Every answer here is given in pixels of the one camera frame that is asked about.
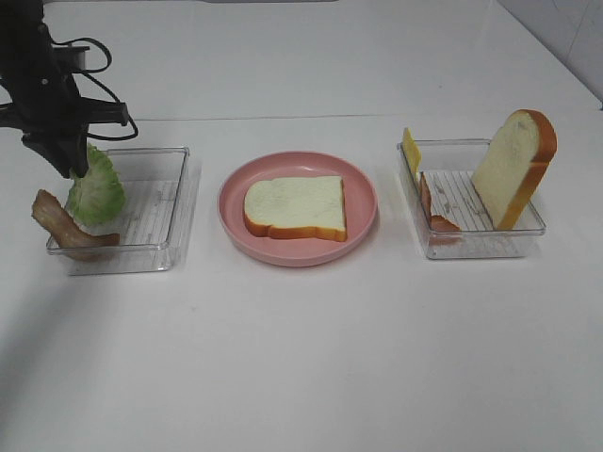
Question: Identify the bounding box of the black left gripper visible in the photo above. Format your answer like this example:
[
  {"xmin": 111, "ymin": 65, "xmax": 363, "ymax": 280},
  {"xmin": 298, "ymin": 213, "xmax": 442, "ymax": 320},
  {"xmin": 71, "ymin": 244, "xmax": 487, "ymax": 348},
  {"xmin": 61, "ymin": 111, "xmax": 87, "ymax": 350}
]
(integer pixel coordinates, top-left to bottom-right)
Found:
[{"xmin": 1, "ymin": 44, "xmax": 129, "ymax": 178}]

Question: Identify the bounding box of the green lettuce leaf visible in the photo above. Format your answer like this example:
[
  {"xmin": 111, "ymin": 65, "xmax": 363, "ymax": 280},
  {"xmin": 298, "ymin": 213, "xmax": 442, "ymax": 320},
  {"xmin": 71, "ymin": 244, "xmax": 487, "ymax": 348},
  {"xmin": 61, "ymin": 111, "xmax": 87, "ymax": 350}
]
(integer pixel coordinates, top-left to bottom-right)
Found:
[{"xmin": 65, "ymin": 144, "xmax": 126, "ymax": 226}]

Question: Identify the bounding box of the bacon strip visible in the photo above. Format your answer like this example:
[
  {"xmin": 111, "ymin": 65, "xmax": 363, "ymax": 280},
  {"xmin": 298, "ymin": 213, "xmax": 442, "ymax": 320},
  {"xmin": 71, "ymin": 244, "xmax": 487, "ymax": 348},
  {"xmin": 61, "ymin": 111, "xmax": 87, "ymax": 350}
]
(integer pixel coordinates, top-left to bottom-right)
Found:
[
  {"xmin": 31, "ymin": 189, "xmax": 121, "ymax": 249},
  {"xmin": 418, "ymin": 171, "xmax": 461, "ymax": 246}
]

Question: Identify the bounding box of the bread slice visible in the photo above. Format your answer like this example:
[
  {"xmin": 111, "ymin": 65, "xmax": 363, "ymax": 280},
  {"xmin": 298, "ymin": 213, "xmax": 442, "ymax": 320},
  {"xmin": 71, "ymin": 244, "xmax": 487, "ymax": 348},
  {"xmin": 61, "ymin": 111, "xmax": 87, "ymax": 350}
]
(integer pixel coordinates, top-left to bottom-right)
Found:
[
  {"xmin": 243, "ymin": 175, "xmax": 348, "ymax": 242},
  {"xmin": 471, "ymin": 109, "xmax": 557, "ymax": 231}
]

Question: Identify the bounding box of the yellow cheese slice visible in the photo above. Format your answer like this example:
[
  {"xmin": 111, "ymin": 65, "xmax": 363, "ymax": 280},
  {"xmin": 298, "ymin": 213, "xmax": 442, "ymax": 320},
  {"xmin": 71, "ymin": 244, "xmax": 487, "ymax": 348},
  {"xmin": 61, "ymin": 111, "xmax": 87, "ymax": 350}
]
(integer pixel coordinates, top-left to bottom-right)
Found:
[{"xmin": 402, "ymin": 127, "xmax": 422, "ymax": 184}]

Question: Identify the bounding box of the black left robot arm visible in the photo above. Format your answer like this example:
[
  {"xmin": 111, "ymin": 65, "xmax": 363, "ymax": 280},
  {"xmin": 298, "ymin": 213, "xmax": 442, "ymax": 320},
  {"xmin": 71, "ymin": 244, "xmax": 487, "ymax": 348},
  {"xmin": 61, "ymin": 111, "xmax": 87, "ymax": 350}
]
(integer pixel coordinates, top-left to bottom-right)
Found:
[{"xmin": 1, "ymin": 1, "xmax": 138, "ymax": 178}]

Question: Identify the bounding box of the clear plastic left tray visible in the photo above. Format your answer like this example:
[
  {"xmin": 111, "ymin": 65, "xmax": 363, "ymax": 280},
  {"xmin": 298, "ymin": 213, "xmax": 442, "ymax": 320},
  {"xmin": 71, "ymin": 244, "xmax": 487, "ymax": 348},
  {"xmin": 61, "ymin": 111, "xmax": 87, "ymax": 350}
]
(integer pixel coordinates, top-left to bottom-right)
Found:
[{"xmin": 46, "ymin": 147, "xmax": 201, "ymax": 275}]

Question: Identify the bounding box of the clear plastic tray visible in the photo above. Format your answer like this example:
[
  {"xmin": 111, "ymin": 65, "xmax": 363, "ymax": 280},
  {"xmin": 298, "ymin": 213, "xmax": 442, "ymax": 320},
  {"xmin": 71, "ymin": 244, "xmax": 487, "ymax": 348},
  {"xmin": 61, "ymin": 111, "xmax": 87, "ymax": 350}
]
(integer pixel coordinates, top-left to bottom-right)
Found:
[
  {"xmin": 397, "ymin": 138, "xmax": 546, "ymax": 260},
  {"xmin": 46, "ymin": 147, "xmax": 201, "ymax": 275}
]

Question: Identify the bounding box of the pink plate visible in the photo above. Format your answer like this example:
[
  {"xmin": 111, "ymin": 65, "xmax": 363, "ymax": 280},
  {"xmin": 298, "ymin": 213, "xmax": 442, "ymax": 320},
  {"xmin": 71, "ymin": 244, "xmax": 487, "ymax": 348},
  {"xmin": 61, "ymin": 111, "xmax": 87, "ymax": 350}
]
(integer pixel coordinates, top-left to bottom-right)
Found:
[{"xmin": 218, "ymin": 152, "xmax": 378, "ymax": 267}]

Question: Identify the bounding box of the clear plastic right tray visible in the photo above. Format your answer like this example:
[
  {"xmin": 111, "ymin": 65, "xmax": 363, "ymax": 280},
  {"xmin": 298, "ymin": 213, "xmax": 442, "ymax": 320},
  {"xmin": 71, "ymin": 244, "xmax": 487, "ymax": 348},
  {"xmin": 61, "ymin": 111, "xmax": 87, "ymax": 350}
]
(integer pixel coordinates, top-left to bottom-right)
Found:
[{"xmin": 397, "ymin": 138, "xmax": 546, "ymax": 260}]

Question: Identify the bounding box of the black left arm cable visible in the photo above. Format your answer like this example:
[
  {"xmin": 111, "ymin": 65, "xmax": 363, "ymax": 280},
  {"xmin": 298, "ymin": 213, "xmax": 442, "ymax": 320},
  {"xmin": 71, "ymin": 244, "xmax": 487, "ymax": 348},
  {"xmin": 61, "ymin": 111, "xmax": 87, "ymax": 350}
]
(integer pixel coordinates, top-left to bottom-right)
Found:
[{"xmin": 46, "ymin": 37, "xmax": 139, "ymax": 141}]

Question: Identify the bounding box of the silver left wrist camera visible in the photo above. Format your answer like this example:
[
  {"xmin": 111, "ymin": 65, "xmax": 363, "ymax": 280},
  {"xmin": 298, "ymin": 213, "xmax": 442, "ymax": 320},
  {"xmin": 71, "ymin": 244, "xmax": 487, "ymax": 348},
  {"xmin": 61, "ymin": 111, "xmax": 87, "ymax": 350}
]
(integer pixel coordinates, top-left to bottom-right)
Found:
[{"xmin": 53, "ymin": 46, "xmax": 90, "ymax": 73}]

